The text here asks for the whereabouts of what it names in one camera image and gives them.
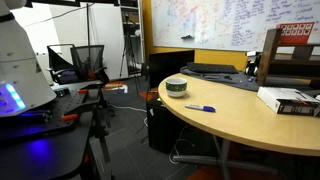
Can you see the blue and white marker pen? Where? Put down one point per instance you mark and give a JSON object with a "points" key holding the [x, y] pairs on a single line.
{"points": [[200, 107]]}

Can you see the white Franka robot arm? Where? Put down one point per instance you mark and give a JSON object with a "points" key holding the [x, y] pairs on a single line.
{"points": [[20, 63]]}

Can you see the white mug with green band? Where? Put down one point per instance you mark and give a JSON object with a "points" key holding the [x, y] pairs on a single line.
{"points": [[176, 87]]}

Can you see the dark pen on mat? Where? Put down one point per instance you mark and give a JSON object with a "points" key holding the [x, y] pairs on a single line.
{"points": [[216, 77]]}

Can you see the black computer monitor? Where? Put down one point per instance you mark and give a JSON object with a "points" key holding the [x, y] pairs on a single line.
{"points": [[170, 66]]}

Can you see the black computer tower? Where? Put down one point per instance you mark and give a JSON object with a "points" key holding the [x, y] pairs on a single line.
{"points": [[163, 126]]}

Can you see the white box on floor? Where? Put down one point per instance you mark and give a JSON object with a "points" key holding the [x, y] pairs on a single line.
{"points": [[118, 88]]}

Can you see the black computer keyboard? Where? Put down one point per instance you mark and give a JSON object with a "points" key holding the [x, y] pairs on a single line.
{"points": [[211, 68]]}

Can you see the black whiteboard eraser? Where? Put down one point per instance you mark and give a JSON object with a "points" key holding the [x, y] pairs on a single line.
{"points": [[187, 37]]}

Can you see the black mesh office chair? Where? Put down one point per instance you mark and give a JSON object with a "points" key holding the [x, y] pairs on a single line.
{"points": [[88, 61]]}

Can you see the dark grey desk mat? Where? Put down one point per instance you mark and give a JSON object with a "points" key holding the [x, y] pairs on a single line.
{"points": [[240, 81]]}

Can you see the thin black stand pole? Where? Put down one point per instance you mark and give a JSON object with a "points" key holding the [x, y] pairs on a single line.
{"points": [[88, 40]]}

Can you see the small blue object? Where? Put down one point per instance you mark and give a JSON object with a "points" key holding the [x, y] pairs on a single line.
{"points": [[251, 79]]}

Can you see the black headphones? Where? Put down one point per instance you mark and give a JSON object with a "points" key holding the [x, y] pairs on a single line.
{"points": [[250, 66]]}

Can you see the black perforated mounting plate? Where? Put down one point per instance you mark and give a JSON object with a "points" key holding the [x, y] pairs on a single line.
{"points": [[63, 106]]}

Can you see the black solid-back office chair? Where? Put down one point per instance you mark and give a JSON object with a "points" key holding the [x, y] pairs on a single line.
{"points": [[58, 65]]}

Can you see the dark wooden shelf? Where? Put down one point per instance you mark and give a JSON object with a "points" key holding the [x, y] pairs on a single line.
{"points": [[270, 55]]}

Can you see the white and black box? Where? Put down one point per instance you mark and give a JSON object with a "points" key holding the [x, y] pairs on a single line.
{"points": [[286, 100]]}

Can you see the black robot cart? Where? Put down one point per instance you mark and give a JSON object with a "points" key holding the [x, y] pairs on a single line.
{"points": [[43, 156]]}

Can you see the red printed card box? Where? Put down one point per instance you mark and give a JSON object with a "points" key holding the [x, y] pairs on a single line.
{"points": [[295, 33]]}

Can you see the black camera tripod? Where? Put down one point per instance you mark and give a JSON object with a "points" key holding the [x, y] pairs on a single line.
{"points": [[128, 46]]}

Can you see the grey metal table frame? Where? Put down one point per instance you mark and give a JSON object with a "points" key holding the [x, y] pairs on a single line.
{"points": [[224, 160]]}

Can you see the wall whiteboard with writing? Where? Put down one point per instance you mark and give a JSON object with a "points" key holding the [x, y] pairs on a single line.
{"points": [[230, 20]]}

